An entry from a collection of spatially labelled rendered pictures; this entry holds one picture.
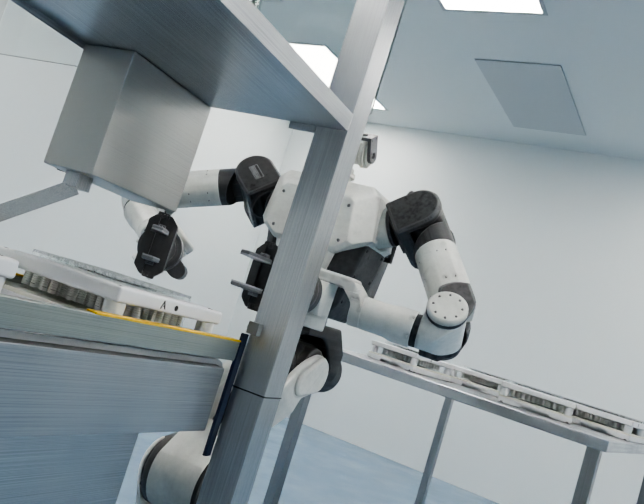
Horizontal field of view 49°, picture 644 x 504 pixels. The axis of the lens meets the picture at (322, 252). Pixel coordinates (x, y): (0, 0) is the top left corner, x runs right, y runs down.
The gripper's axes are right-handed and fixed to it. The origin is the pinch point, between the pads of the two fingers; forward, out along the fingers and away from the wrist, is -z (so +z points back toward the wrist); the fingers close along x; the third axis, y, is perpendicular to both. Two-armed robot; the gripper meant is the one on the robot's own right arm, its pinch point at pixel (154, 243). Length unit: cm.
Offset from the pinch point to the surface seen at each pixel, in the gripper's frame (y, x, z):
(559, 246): -258, -116, 406
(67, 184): 12.8, -3.6, -20.7
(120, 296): -3.2, 9.3, -42.0
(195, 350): -13.8, 13.9, -28.7
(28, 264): 10.7, 9.2, -33.7
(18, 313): 4, 13, -57
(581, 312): -282, -68, 389
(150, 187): 2.0, -8.0, -13.6
